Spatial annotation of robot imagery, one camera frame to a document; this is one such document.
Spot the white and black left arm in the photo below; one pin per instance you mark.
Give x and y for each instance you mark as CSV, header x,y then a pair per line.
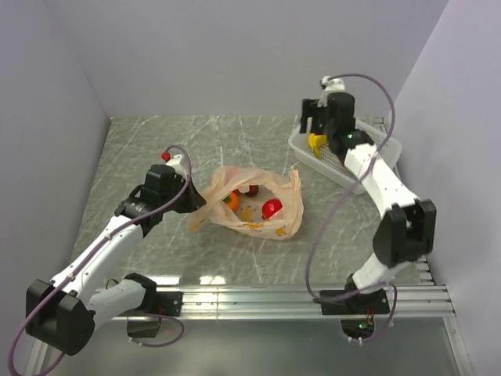
x,y
65,311

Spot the peach plastic bag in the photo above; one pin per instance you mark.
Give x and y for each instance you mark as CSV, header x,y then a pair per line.
x,y
247,219

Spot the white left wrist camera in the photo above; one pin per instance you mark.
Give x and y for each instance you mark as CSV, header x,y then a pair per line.
x,y
175,162

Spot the small dark red fruit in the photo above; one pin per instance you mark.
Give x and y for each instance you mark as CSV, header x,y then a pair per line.
x,y
251,191

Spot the white perforated plastic basket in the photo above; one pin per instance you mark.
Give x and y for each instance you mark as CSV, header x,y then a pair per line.
x,y
329,165

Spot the black left controller box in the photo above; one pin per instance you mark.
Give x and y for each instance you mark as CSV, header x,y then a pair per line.
x,y
143,327

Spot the orange tangerine with leaf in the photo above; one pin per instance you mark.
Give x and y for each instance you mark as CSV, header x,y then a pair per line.
x,y
232,201

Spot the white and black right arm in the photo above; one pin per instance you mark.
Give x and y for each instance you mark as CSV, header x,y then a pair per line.
x,y
407,227

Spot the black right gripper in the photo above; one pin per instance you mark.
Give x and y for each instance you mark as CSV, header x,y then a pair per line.
x,y
310,109

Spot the yellow banana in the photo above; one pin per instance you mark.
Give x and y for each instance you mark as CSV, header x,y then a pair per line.
x,y
315,142

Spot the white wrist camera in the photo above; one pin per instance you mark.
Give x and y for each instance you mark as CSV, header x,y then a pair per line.
x,y
328,86
175,162

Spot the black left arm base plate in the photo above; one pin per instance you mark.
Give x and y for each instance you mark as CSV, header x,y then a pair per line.
x,y
166,303

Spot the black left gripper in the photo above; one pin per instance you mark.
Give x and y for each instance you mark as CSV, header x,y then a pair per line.
x,y
194,201

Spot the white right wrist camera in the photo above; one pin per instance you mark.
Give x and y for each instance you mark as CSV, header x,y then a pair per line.
x,y
328,86

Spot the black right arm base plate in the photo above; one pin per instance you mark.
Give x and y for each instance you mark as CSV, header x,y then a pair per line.
x,y
361,304

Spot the right controller board with led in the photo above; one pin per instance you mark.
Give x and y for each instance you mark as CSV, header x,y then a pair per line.
x,y
358,328

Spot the aluminium table edge rail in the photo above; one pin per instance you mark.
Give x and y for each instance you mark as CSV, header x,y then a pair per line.
x,y
274,302

